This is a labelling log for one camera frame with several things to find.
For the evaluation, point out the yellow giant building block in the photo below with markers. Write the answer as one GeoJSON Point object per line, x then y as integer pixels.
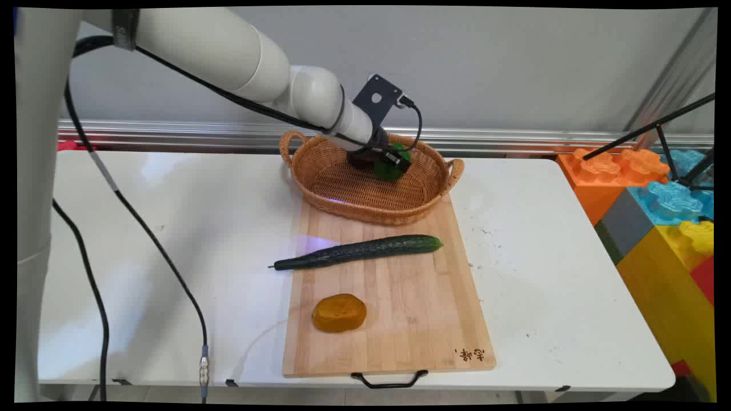
{"type": "Point", "coordinates": [674, 285]}

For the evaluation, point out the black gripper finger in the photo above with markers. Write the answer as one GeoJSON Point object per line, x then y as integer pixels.
{"type": "Point", "coordinates": [401, 161]}
{"type": "Point", "coordinates": [393, 149]}

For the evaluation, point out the black tripod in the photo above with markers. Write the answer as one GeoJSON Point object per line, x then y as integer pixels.
{"type": "Point", "coordinates": [668, 137]}

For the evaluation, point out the green leafy vegetable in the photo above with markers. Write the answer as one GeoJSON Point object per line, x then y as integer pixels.
{"type": "Point", "coordinates": [390, 166]}

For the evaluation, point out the woven wicker basket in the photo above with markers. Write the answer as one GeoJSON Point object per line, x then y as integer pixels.
{"type": "Point", "coordinates": [371, 180]}

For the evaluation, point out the wooden cutting board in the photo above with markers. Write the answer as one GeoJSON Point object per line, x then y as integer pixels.
{"type": "Point", "coordinates": [388, 297]}

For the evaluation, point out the aluminium wall rail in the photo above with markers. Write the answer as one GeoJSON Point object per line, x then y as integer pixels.
{"type": "Point", "coordinates": [342, 137]}

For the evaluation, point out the red giant building block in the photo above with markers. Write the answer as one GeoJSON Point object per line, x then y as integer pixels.
{"type": "Point", "coordinates": [703, 279]}

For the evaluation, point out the grey giant building block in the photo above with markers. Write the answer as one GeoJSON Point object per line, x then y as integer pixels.
{"type": "Point", "coordinates": [625, 225]}

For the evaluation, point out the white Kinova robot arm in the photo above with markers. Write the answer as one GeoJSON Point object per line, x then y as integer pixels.
{"type": "Point", "coordinates": [217, 51]}

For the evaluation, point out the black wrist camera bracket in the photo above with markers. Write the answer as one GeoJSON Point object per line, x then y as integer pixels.
{"type": "Point", "coordinates": [377, 98]}

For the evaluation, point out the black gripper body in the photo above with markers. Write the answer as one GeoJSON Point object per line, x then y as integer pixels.
{"type": "Point", "coordinates": [366, 153]}

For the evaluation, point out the dark green cucumber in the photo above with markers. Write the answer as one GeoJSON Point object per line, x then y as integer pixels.
{"type": "Point", "coordinates": [360, 251]}

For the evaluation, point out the blue giant building block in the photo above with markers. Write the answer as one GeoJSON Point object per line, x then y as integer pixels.
{"type": "Point", "coordinates": [674, 197]}

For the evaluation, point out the orange giant building block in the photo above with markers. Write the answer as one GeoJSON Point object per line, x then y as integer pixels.
{"type": "Point", "coordinates": [611, 177]}

